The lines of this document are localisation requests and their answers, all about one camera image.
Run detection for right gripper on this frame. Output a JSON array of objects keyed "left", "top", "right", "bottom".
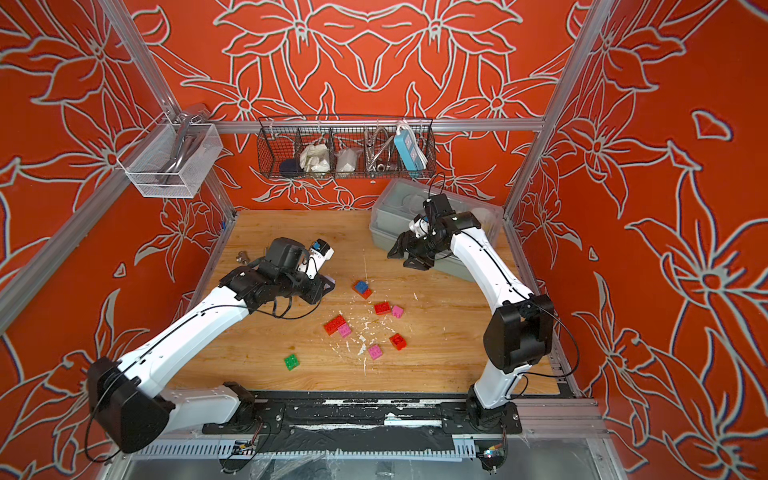
[{"left": 387, "top": 230, "right": 448, "bottom": 272}]

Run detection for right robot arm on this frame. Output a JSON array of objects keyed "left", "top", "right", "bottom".
[{"left": 388, "top": 194, "right": 555, "bottom": 412}]

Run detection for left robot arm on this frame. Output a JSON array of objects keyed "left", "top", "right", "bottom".
[{"left": 86, "top": 237, "right": 335, "bottom": 453}]

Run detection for long red lego brick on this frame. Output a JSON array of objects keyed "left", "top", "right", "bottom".
[{"left": 323, "top": 315, "right": 346, "bottom": 335}]

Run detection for pink lego brick left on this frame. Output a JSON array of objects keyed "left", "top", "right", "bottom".
[{"left": 338, "top": 323, "right": 352, "bottom": 338}]

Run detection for pink lego brick lower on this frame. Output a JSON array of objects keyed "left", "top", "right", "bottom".
[{"left": 367, "top": 344, "right": 383, "bottom": 360}]

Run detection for green lego brick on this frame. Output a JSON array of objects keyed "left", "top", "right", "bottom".
[{"left": 284, "top": 354, "right": 300, "bottom": 371}]

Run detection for clear plastic storage box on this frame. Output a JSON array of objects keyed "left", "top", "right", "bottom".
[{"left": 369, "top": 179, "right": 503, "bottom": 256}]

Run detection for blue white box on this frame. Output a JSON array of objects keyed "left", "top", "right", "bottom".
[{"left": 393, "top": 121, "right": 428, "bottom": 178}]

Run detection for dark blue round object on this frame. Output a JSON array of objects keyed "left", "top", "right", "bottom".
[{"left": 279, "top": 158, "right": 304, "bottom": 178}]

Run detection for white crumpled cloth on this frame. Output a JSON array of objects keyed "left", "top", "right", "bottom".
[{"left": 299, "top": 144, "right": 331, "bottom": 174}]

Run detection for metal tongs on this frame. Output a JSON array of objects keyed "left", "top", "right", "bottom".
[{"left": 158, "top": 104, "right": 210, "bottom": 185}]

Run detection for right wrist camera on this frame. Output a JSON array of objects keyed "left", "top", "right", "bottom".
[{"left": 409, "top": 216, "right": 430, "bottom": 238}]

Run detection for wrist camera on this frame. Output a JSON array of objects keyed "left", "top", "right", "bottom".
[
  {"left": 409, "top": 216, "right": 430, "bottom": 238},
  {"left": 305, "top": 239, "right": 334, "bottom": 279}
]

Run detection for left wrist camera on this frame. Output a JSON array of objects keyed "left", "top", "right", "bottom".
[{"left": 305, "top": 239, "right": 334, "bottom": 279}]

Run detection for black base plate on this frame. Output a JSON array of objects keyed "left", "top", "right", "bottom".
[{"left": 202, "top": 391, "right": 522, "bottom": 435}]

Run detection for black wire basket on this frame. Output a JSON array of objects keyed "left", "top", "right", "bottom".
[{"left": 256, "top": 114, "right": 437, "bottom": 180}]

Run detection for clear plastic wall bin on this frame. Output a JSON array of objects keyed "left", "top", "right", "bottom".
[{"left": 118, "top": 104, "right": 223, "bottom": 199}]

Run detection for aluminium frame rail right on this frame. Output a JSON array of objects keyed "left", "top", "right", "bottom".
[{"left": 503, "top": 220, "right": 583, "bottom": 398}]

